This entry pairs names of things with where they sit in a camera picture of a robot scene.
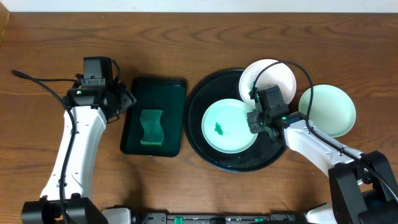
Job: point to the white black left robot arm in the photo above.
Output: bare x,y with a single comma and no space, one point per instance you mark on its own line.
68,192

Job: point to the mint green plate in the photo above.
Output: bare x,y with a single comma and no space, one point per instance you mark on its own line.
332,110
225,127

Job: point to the dark green rectangular tray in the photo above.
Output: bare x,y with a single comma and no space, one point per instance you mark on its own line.
166,94

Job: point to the green sponge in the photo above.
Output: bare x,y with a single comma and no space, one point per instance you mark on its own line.
153,132

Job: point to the round black tray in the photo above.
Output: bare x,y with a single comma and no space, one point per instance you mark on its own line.
221,85

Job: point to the mint green plate front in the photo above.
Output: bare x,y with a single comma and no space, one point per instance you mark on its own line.
225,127

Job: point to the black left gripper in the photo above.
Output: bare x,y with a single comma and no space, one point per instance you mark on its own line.
125,98

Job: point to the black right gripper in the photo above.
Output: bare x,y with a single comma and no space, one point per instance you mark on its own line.
254,126

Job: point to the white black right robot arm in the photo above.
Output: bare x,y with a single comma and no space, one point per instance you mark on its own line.
362,185

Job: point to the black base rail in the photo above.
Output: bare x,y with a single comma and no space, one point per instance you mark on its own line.
163,218

